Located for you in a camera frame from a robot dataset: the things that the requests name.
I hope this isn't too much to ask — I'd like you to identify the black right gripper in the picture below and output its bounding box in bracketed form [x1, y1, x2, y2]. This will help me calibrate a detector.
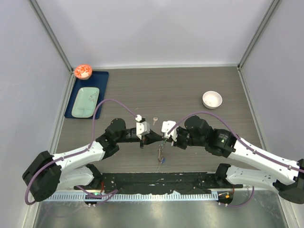
[167, 126, 206, 150]

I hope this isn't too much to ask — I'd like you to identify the steel key organizer blue handle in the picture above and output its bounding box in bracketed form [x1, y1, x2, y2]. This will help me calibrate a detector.
[158, 143, 165, 169]

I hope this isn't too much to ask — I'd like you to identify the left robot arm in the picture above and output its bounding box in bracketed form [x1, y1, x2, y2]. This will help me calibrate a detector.
[22, 118, 163, 205]

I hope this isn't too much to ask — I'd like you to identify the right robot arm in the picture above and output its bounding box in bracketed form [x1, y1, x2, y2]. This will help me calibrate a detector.
[161, 115, 304, 204]

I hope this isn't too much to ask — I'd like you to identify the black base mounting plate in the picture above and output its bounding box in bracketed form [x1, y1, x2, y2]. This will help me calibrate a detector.
[77, 172, 243, 195]

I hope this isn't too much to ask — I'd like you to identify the white bowl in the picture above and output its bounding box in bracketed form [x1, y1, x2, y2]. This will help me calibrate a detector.
[202, 91, 223, 109]

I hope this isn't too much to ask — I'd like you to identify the pale green rectangular plate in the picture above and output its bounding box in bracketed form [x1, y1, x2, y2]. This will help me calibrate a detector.
[71, 87, 100, 118]

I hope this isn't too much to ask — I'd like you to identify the orange patterned bowl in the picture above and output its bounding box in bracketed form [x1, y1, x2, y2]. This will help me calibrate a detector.
[73, 64, 93, 80]

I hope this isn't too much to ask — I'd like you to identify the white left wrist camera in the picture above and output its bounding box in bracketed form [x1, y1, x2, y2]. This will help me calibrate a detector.
[135, 114, 150, 140]

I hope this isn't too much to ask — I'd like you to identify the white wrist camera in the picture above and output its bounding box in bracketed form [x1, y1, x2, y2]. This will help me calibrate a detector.
[135, 114, 150, 140]
[161, 121, 178, 142]

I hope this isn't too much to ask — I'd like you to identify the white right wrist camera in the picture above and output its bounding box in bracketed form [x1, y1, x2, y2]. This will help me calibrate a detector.
[161, 121, 178, 142]

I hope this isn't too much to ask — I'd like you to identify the white slotted cable duct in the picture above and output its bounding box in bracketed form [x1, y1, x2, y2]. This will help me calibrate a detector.
[44, 191, 218, 202]

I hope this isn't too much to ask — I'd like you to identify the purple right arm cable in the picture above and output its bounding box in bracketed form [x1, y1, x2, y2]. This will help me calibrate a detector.
[167, 111, 304, 208]

